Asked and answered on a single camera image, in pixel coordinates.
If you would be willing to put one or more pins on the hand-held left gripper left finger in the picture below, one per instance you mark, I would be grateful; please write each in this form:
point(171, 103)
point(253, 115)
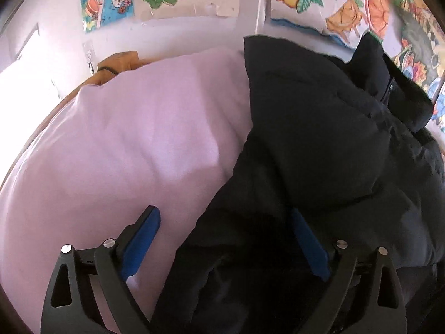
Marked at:
point(140, 243)

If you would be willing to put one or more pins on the group of colourful wall drawings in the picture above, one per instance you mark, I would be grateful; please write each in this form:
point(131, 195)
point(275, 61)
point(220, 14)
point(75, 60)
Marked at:
point(347, 10)

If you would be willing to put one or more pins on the pink bed quilt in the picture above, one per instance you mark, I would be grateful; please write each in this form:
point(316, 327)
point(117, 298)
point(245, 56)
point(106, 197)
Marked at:
point(121, 139)

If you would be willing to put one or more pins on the bright window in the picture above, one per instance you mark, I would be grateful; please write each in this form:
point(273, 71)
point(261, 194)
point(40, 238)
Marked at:
point(24, 80)

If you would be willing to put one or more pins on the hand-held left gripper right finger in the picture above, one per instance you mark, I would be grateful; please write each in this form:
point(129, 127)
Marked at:
point(313, 247)

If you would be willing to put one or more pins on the white wall pipe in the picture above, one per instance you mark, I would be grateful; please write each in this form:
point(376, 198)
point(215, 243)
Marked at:
point(263, 3)

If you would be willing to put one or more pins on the black padded jacket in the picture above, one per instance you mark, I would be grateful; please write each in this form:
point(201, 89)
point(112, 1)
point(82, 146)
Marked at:
point(313, 128)

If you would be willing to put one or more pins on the white wall socket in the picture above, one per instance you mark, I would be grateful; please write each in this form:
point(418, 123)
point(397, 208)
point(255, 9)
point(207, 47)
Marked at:
point(89, 54)

